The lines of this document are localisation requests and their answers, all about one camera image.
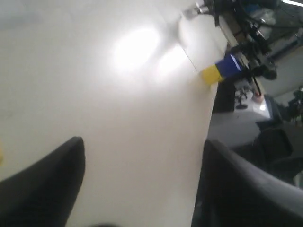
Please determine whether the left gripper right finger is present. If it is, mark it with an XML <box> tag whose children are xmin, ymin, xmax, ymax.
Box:
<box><xmin>191</xmin><ymin>140</ymin><xmax>303</xmax><ymax>227</ymax></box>

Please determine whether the black office chair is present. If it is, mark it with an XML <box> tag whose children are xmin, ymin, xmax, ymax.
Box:
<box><xmin>253</xmin><ymin>124</ymin><xmax>303</xmax><ymax>185</ymax></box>

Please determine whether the background robot equipment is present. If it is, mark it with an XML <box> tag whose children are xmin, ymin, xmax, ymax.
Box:
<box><xmin>184</xmin><ymin>0</ymin><xmax>303</xmax><ymax>112</ymax></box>

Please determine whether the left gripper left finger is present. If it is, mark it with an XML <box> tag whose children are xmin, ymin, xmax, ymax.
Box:
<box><xmin>0</xmin><ymin>137</ymin><xmax>85</xmax><ymax>227</ymax></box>

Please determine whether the blue and yellow box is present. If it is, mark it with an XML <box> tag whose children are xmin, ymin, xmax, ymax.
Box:
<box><xmin>200</xmin><ymin>54</ymin><xmax>242</xmax><ymax>85</ymax></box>

